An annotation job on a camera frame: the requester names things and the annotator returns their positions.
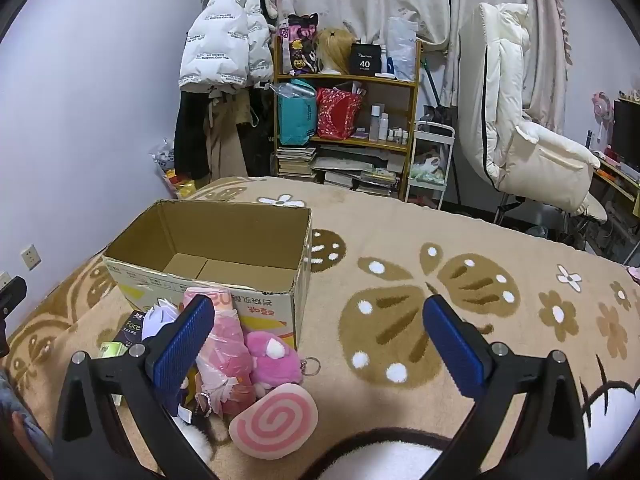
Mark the small stack of books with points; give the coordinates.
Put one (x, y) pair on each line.
(295, 162)

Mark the printed beige blanket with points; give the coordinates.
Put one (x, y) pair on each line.
(500, 240)

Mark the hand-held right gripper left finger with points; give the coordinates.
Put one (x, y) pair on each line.
(182, 345)

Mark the pink plush bear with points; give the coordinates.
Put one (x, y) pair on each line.
(272, 365)

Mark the plastic bags of snacks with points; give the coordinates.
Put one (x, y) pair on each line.
(167, 160)

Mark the red patterned bag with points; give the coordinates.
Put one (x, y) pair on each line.
(337, 112)

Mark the white trolley cart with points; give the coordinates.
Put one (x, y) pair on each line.
(435, 132)

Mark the cream padded chair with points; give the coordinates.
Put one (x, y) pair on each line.
(500, 85)

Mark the person's left forearm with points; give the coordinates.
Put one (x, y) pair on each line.
(20, 425)

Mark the pink swirl cushion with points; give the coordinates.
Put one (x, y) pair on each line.
(275, 422)

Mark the tall white bottle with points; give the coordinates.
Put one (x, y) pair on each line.
(376, 122)

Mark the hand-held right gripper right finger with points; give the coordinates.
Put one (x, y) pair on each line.
(452, 340)

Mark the black monitor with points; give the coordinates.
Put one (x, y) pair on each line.
(627, 130)

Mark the short white bottle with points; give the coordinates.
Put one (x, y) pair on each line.
(384, 127)

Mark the white plastic bag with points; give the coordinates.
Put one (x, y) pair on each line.
(402, 50)

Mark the white puffer jacket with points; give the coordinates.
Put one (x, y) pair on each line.
(220, 40)

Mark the green packet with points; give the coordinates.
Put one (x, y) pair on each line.
(112, 350)

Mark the black hanging clothes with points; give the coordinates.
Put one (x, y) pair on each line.
(190, 135)

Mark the blonde wig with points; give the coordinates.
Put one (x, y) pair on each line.
(334, 50)

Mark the teal shopping bag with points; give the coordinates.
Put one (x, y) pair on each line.
(295, 115)

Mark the large pile of books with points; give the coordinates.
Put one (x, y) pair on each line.
(355, 170)

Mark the white wall socket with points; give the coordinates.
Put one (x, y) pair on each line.
(30, 257)
(4, 279)

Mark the cluttered desk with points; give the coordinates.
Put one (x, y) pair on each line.
(617, 175)

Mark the pink plastic wrapped doll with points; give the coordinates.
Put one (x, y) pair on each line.
(225, 355)

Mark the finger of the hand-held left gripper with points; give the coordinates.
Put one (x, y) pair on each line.
(12, 295)

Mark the wooden shelf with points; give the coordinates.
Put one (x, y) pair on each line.
(412, 110)

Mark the dark tissue box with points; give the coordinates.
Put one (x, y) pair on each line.
(130, 330)

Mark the black printed gift bag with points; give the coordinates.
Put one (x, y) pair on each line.
(297, 45)

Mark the black cardboard box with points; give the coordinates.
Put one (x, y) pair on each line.
(365, 60)

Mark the pink desk fan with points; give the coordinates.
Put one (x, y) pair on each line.
(600, 107)

